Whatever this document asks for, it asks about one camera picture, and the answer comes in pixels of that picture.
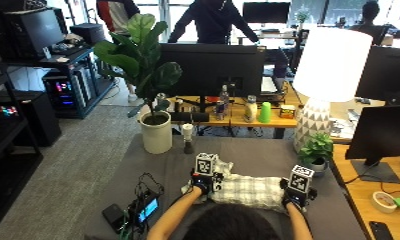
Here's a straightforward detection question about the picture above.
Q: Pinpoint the person's left hand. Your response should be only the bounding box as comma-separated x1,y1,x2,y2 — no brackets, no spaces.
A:
189,170,225,196

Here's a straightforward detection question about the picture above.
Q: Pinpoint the person's right hand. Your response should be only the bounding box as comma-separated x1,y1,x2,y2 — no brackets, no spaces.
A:
278,178,318,210

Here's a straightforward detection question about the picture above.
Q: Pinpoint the white plaid cloth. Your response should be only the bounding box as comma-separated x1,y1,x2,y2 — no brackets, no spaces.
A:
179,159,287,213

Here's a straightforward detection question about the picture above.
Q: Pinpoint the right glove marker cube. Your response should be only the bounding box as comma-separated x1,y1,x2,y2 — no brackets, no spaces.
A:
287,164,315,194

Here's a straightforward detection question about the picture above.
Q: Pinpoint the glove marker cube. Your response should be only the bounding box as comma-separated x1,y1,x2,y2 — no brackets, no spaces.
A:
287,164,315,194
193,152,218,177

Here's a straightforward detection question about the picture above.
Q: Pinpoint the left glove marker cube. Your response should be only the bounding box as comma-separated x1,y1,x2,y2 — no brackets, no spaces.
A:
193,152,218,177

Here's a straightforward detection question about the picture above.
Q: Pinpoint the grey table cover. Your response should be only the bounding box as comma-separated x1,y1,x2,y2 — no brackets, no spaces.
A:
82,134,370,240

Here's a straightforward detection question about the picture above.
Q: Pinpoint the the person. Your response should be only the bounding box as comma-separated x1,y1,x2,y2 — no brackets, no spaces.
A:
145,203,314,240

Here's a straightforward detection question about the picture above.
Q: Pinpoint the small green potted plant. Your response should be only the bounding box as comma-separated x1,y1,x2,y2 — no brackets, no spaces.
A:
297,132,334,178

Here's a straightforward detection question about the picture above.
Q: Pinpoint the black device with lit screen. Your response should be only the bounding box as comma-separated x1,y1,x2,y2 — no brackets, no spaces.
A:
126,189,161,231

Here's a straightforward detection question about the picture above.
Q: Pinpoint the wooden side desk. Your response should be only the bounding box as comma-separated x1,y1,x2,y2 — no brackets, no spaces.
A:
330,143,400,240

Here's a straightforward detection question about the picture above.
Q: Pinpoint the white cylindrical plant pot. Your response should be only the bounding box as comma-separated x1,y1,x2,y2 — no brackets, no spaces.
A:
137,110,173,155

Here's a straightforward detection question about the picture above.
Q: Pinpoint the roll of tape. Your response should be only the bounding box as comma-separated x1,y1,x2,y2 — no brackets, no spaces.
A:
370,191,398,214

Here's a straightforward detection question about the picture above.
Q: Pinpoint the black smartphone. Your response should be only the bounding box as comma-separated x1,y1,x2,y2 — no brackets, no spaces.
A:
367,220,395,240

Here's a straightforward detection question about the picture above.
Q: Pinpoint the black flat power bank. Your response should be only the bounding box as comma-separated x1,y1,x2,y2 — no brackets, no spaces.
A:
101,203,126,234

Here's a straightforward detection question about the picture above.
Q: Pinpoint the black monitor with stand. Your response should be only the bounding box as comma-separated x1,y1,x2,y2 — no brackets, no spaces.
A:
343,104,400,185

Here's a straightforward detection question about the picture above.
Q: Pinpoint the green plastic cup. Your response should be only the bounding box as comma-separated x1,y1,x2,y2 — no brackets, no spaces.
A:
257,101,273,124

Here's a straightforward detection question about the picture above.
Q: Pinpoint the yellow small box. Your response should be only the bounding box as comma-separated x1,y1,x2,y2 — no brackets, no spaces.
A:
278,104,297,120

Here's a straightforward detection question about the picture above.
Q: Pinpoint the clear water bottle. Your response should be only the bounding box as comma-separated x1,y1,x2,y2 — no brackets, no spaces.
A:
217,84,231,116

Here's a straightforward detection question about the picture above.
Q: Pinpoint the black computer monitor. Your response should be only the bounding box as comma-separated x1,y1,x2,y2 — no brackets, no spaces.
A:
158,43,266,113

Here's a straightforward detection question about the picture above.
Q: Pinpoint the large white table lamp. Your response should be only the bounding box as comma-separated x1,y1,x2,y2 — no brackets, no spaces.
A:
291,27,374,154

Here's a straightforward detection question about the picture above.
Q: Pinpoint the large leafy potted plant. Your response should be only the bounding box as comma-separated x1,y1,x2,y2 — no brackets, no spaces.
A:
92,13,183,126

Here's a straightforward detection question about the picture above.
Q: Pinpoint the computer tower with coloured lights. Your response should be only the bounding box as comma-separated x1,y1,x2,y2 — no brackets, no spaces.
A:
41,71,84,111

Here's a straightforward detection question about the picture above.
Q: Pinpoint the black metal shelf rack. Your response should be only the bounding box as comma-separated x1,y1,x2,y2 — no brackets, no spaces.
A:
0,43,117,120

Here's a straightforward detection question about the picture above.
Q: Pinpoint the black shelving unit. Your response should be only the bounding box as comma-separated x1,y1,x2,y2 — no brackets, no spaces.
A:
0,73,45,228

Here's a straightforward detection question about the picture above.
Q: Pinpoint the bundle of black cables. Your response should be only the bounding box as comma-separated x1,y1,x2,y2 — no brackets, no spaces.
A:
132,172,165,201

